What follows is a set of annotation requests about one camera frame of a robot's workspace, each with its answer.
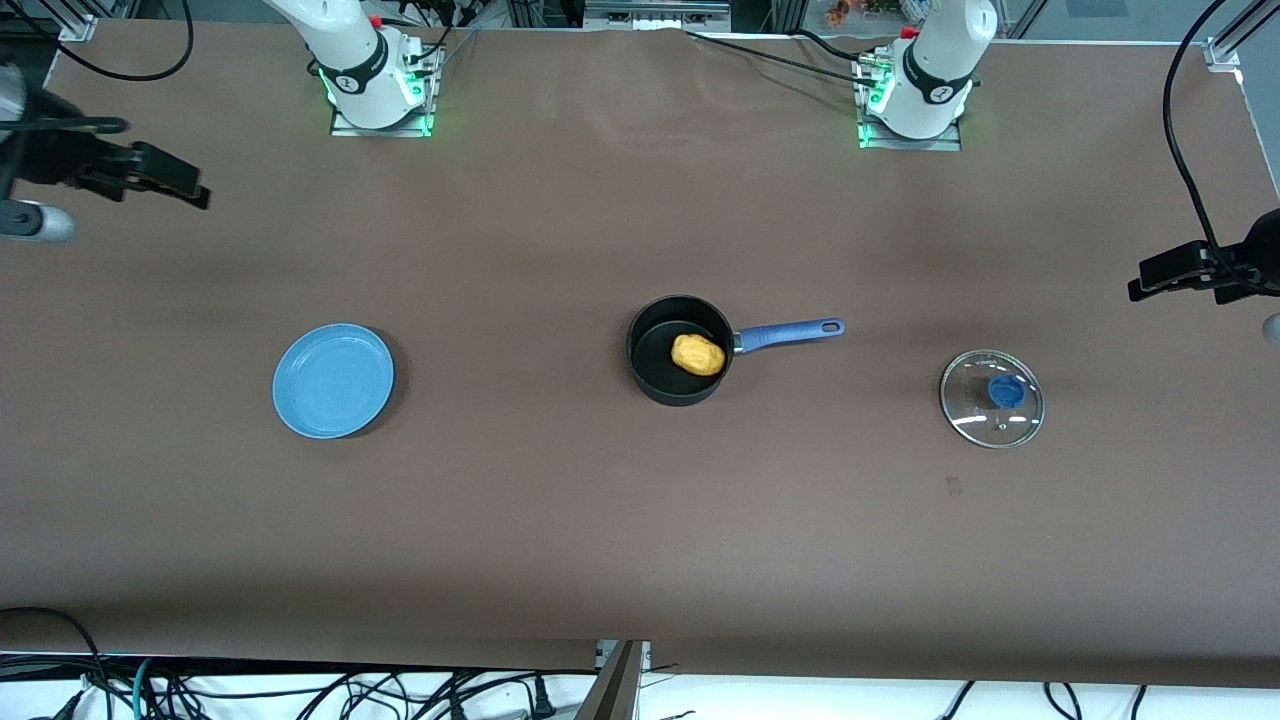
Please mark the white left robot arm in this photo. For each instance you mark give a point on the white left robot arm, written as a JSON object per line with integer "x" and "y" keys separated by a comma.
{"x": 940, "y": 60}

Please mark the glass lid with blue knob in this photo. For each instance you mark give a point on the glass lid with blue knob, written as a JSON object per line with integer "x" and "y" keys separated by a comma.
{"x": 1005, "y": 391}

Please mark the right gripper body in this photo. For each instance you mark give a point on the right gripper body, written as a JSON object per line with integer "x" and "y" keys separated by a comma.
{"x": 50, "y": 158}

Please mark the aluminium frame bracket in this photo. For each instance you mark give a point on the aluminium frame bracket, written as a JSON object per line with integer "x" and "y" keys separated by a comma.
{"x": 1224, "y": 53}
{"x": 78, "y": 22}

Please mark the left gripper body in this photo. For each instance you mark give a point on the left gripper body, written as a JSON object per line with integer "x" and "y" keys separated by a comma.
{"x": 1256, "y": 254}

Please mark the grey metal post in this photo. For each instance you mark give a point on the grey metal post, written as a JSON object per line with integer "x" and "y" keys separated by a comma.
{"x": 620, "y": 690}

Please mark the brown table cover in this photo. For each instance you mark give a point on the brown table cover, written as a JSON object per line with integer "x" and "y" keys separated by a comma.
{"x": 640, "y": 520}

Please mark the grey metal equipment box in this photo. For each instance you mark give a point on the grey metal equipment box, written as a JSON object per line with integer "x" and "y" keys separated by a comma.
{"x": 655, "y": 12}

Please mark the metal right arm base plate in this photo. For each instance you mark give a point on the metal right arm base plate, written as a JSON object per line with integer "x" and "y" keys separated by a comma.
{"x": 345, "y": 129}

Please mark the colourful small objects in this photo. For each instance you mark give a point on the colourful small objects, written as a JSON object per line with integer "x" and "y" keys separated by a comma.
{"x": 870, "y": 10}

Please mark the yellow potato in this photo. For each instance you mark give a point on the yellow potato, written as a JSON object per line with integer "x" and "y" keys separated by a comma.
{"x": 698, "y": 355}

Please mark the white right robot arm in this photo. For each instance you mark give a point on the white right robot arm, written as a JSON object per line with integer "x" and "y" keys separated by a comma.
{"x": 350, "y": 50}

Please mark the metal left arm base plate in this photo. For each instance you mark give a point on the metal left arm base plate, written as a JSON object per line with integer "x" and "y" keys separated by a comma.
{"x": 948, "y": 144}

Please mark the blue round plate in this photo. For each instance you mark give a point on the blue round plate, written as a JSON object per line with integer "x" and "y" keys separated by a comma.
{"x": 335, "y": 385}

